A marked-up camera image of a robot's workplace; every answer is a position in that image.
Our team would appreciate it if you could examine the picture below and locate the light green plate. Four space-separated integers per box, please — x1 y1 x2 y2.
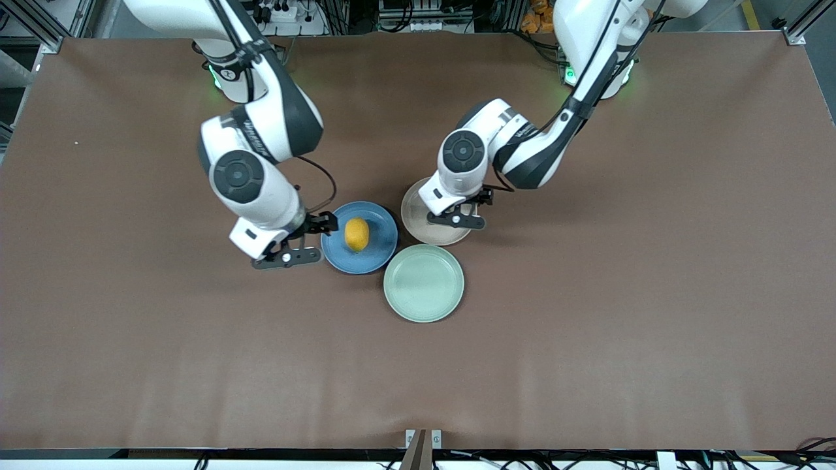
383 243 466 324

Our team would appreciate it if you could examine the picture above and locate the beige plate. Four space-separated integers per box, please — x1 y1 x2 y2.
400 176 472 247

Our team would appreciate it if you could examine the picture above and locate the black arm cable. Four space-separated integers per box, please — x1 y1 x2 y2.
208 0 338 216
490 0 667 193

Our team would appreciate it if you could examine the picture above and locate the white electronics box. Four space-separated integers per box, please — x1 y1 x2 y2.
377 0 476 34

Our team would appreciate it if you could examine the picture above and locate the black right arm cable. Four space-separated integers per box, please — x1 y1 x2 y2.
208 0 338 216

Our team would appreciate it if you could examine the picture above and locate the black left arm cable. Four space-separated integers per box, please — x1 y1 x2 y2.
490 0 667 193

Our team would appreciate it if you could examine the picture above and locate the yellow lemon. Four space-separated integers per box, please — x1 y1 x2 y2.
344 217 371 254

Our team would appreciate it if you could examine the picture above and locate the aluminium frame post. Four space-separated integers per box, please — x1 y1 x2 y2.
779 0 836 47
0 0 66 54

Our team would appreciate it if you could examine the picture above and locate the bag of orange items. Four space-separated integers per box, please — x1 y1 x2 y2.
520 0 557 35

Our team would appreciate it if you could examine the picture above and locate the metal table edge bracket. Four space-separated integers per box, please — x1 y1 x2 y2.
400 428 443 470

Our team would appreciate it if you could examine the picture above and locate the white power strip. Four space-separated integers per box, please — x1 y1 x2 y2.
250 0 329 37

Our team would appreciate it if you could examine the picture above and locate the blue plate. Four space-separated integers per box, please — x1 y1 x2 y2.
320 200 399 275

